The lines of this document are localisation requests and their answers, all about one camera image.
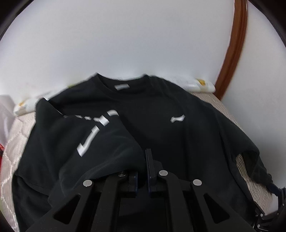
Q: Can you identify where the black sweatshirt with white print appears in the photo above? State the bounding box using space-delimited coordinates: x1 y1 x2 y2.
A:
12 74 272 231

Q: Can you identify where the striped beige quilted mattress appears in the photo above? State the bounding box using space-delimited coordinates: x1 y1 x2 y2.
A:
0 91 282 232

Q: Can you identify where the red paper shopping bag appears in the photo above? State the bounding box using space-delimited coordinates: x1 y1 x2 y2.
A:
0 144 4 170

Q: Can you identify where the white printed rolled sheet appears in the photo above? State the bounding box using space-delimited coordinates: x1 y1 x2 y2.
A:
13 77 216 117

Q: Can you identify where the white plastic shopping bag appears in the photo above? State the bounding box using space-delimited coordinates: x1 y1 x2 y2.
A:
0 95 15 147

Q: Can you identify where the brown wooden door frame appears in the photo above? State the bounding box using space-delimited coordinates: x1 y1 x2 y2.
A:
214 0 248 100

